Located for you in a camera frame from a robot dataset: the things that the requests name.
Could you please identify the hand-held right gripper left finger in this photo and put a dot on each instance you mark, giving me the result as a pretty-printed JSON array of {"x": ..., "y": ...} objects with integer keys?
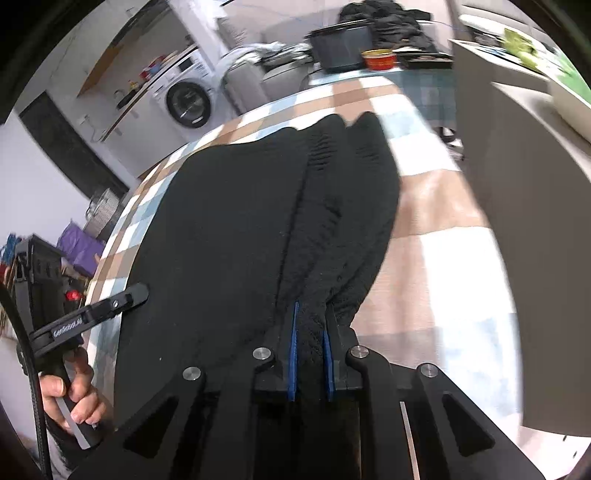
[{"x": 292, "y": 360}]

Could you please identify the green toy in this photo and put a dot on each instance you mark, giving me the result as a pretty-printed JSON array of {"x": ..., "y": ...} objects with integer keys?
[{"x": 519, "y": 44}]

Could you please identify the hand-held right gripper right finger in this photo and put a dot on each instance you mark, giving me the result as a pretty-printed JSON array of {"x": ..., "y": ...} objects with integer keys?
[{"x": 328, "y": 364}]

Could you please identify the purple bag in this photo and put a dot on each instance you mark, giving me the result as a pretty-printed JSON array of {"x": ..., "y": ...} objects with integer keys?
[{"x": 81, "y": 249}]

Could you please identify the beige low cabinet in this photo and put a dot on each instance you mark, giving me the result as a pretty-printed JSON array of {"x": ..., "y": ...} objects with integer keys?
[
  {"x": 545, "y": 230},
  {"x": 475, "y": 69}
]

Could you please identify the black bin container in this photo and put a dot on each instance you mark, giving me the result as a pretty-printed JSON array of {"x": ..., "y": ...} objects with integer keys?
[{"x": 341, "y": 46}]

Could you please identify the black knit sweater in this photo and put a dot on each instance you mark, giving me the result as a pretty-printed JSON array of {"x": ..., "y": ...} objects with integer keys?
[{"x": 231, "y": 221}]

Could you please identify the white washing machine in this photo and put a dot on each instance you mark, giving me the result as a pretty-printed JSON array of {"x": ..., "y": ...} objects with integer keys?
[{"x": 189, "y": 104}]

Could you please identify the checkered cloth covered table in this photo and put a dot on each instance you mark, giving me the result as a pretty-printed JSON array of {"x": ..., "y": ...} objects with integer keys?
[{"x": 438, "y": 277}]

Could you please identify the person's left forearm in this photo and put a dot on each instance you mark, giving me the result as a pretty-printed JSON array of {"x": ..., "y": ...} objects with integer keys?
[{"x": 69, "y": 452}]

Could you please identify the light grey throw blanket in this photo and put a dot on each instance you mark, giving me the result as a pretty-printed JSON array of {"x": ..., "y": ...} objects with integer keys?
[{"x": 249, "y": 57}]

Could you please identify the red bowl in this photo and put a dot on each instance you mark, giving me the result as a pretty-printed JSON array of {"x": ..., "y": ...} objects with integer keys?
[{"x": 379, "y": 61}]

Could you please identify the white basin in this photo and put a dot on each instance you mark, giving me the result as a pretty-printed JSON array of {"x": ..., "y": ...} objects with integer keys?
[{"x": 572, "y": 110}]

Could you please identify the teal checked tablecloth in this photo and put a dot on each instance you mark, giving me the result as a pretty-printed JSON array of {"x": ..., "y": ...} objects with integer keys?
[{"x": 425, "y": 97}]

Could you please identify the black food tray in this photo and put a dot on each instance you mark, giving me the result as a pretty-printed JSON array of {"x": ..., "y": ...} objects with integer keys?
[{"x": 425, "y": 61}]

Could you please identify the green plastic bag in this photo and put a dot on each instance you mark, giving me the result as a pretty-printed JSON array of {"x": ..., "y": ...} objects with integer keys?
[{"x": 572, "y": 74}]

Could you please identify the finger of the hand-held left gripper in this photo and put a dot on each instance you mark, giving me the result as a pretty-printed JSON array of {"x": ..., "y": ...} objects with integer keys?
[{"x": 111, "y": 304}]

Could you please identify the group of shoes on rack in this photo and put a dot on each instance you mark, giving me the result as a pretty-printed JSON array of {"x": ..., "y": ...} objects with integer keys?
[{"x": 9, "y": 277}]

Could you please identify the woven laundry basket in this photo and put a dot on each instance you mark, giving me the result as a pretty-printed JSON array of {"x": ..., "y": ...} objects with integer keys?
[{"x": 104, "y": 212}]

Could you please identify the person's left hand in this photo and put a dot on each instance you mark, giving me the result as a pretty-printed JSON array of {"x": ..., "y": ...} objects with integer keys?
[{"x": 85, "y": 397}]

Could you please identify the black jacket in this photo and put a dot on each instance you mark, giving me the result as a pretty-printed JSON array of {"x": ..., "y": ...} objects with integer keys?
[{"x": 392, "y": 23}]

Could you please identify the grey sofa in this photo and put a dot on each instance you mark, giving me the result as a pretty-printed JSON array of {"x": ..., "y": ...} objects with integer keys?
[{"x": 281, "y": 76}]

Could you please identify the kitchen counter cabinet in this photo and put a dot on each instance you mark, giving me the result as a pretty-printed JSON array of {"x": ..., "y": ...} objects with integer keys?
[{"x": 134, "y": 106}]

